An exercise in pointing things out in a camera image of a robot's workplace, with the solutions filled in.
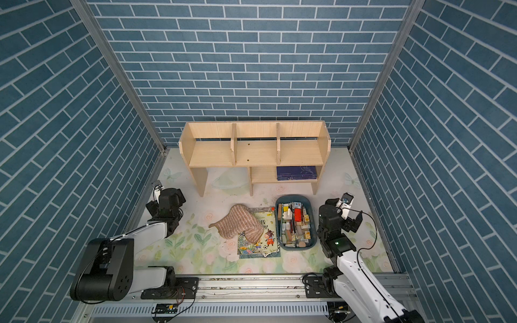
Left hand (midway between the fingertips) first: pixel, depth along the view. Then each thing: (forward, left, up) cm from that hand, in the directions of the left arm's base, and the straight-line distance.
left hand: (169, 193), depth 89 cm
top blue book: (+9, -57, +5) cm, 58 cm away
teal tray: (-1, -62, -4) cm, 63 cm away
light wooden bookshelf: (+15, -40, +16) cm, 45 cm away
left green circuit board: (-41, -7, -12) cm, 43 cm away
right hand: (-10, -76, +7) cm, 77 cm away
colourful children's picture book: (-20, -45, -7) cm, 50 cm away
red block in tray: (-7, -58, -7) cm, 59 cm away
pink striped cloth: (-11, -32, -2) cm, 34 cm away
